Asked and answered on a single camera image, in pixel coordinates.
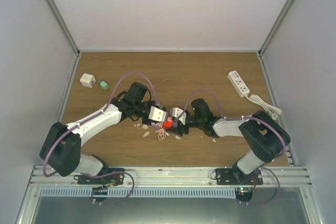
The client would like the purple plug adapter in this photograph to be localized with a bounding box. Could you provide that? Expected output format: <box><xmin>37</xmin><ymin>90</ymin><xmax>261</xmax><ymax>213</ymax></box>
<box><xmin>171</xmin><ymin>119</ymin><xmax>182</xmax><ymax>129</ymax></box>

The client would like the red plug block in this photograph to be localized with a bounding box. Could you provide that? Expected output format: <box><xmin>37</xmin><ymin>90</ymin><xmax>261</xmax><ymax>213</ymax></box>
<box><xmin>162</xmin><ymin>119</ymin><xmax>174</xmax><ymax>130</ymax></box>

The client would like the green adapter plug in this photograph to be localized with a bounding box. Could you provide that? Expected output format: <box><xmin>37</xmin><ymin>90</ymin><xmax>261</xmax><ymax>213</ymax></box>
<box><xmin>99</xmin><ymin>80</ymin><xmax>109</xmax><ymax>90</ymax></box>

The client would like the white cube adapter plug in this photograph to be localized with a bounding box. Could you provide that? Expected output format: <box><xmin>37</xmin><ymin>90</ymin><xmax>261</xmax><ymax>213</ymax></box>
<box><xmin>80</xmin><ymin>73</ymin><xmax>96</xmax><ymax>88</ymax></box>

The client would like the white power strip cable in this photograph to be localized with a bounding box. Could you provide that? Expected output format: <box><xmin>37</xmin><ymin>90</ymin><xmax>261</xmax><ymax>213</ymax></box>
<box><xmin>245</xmin><ymin>93</ymin><xmax>284</xmax><ymax>120</ymax></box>

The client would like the white power strip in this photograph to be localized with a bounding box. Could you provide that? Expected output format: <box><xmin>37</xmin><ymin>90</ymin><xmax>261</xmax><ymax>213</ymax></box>
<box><xmin>227</xmin><ymin>71</ymin><xmax>250</xmax><ymax>97</ymax></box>

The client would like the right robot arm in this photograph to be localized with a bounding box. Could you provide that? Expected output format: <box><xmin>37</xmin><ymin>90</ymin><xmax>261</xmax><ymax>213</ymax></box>
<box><xmin>170</xmin><ymin>99</ymin><xmax>291</xmax><ymax>185</ymax></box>

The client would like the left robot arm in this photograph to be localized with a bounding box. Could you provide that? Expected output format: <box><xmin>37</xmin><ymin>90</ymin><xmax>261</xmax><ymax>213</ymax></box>
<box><xmin>39</xmin><ymin>82</ymin><xmax>154</xmax><ymax>184</ymax></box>

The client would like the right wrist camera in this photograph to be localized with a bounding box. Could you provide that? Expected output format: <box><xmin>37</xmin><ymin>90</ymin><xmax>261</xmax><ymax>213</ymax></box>
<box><xmin>170</xmin><ymin>107</ymin><xmax>187</xmax><ymax>125</ymax></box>

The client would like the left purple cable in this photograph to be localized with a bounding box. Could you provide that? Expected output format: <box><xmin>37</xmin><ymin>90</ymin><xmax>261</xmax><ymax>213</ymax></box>
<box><xmin>43</xmin><ymin>72</ymin><xmax>166</xmax><ymax>205</ymax></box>

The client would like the purple cable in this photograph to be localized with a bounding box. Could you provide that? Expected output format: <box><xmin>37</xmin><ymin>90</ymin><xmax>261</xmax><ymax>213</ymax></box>
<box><xmin>43</xmin><ymin>72</ymin><xmax>166</xmax><ymax>205</ymax></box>
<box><xmin>177</xmin><ymin>89</ymin><xmax>287</xmax><ymax>206</ymax></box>

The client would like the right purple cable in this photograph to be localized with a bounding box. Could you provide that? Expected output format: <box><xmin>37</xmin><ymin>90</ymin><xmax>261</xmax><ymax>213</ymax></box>
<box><xmin>177</xmin><ymin>89</ymin><xmax>287</xmax><ymax>206</ymax></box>

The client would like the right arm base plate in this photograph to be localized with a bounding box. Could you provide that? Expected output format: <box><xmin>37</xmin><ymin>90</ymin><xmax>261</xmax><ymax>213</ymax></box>
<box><xmin>215</xmin><ymin>168</ymin><xmax>263</xmax><ymax>186</ymax></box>

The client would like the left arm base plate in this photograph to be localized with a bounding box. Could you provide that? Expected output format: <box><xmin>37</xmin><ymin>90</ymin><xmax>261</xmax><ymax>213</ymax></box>
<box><xmin>74</xmin><ymin>167</ymin><xmax>125</xmax><ymax>186</ymax></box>

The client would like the slotted cable duct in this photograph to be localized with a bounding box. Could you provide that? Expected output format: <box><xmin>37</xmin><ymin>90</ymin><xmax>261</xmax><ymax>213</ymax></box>
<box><xmin>40</xmin><ymin>187</ymin><xmax>236</xmax><ymax>199</ymax></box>

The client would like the aluminium rail frame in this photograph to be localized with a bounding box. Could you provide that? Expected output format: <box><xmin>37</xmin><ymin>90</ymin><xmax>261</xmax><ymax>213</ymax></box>
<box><xmin>16</xmin><ymin>166</ymin><xmax>323</xmax><ymax>223</ymax></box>

